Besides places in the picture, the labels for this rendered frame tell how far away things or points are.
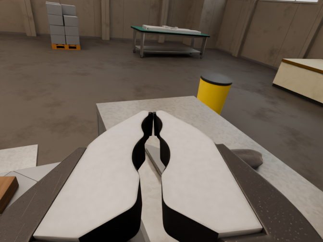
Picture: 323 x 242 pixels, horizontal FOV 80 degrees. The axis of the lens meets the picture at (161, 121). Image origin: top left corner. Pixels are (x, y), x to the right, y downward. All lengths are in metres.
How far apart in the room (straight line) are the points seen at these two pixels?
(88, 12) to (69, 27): 2.39
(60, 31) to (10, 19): 2.58
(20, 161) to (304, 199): 1.23
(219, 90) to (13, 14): 7.82
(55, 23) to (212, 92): 5.29
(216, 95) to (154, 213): 2.43
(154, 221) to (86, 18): 8.92
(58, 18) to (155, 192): 6.57
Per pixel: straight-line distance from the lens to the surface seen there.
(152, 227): 0.54
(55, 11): 6.92
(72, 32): 6.99
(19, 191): 0.92
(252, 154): 0.82
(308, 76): 5.87
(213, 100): 2.87
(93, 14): 9.25
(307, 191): 0.84
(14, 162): 1.24
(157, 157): 0.67
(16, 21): 9.18
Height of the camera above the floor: 1.51
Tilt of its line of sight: 30 degrees down
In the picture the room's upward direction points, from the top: 8 degrees clockwise
